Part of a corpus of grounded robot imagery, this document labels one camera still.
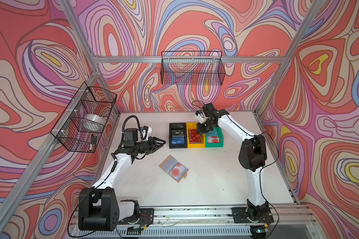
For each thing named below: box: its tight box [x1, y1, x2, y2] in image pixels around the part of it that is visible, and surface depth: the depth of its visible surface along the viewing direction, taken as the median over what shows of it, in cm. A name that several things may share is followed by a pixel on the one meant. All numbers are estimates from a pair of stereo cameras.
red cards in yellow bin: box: [188, 128, 202, 144], surface depth 103 cm
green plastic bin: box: [205, 126, 224, 148], surface depth 103 cm
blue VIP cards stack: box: [171, 136, 185, 145], surface depth 103 cm
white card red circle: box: [169, 162, 186, 180], surface depth 90 cm
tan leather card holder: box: [159, 154, 189, 183], surface depth 91 cm
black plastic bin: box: [169, 122, 187, 149], surface depth 104 cm
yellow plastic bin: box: [186, 122, 206, 149], surface depth 98 cm
